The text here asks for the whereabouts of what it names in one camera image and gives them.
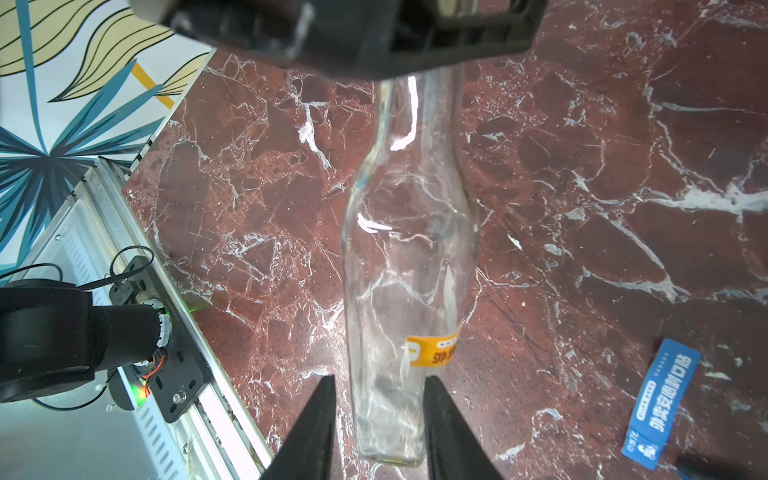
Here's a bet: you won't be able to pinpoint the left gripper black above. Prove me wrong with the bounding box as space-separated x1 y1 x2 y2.
129 1 547 80

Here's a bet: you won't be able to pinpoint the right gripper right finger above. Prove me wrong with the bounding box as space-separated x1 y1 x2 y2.
423 376 502 480

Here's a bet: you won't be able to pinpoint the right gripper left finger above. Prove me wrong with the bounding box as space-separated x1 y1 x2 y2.
261 375 336 480

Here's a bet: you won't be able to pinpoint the glass bottle orange label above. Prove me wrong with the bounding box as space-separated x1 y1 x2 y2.
341 65 479 467

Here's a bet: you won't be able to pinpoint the blue label sticker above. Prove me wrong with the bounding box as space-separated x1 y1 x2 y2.
621 339 701 470

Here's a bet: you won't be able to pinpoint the orange label sticker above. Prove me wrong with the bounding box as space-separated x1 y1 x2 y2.
405 333 459 368

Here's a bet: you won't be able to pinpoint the aluminium front rail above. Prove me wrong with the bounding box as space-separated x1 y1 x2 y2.
0 157 274 480

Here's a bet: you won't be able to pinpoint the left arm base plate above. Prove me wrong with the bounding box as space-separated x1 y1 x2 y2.
108 255 213 424

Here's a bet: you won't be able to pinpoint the blue handled cutting pliers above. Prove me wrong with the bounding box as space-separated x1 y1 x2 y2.
675 456 750 480

